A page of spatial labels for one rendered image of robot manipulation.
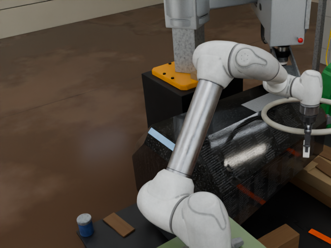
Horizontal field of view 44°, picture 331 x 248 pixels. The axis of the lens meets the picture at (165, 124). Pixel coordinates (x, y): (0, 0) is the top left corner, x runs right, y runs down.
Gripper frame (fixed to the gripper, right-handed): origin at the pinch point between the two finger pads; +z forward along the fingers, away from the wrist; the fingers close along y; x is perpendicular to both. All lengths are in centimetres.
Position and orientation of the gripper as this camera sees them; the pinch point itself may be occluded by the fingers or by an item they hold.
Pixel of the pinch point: (306, 149)
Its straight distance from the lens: 220.0
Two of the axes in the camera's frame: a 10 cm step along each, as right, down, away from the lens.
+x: -9.5, -0.5, 3.0
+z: 0.8, 9.0, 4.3
